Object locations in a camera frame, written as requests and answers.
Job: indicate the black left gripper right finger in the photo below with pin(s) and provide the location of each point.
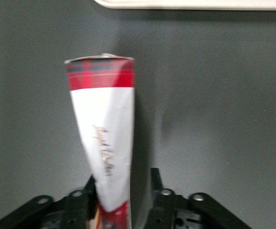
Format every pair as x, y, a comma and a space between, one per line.
190, 210

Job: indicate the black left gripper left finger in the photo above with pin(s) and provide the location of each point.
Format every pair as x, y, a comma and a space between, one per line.
56, 210

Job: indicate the red cookie box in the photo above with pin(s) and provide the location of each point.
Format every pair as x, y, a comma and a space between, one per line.
104, 133

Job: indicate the beige rectangular tray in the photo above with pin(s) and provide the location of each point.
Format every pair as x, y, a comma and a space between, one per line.
195, 3

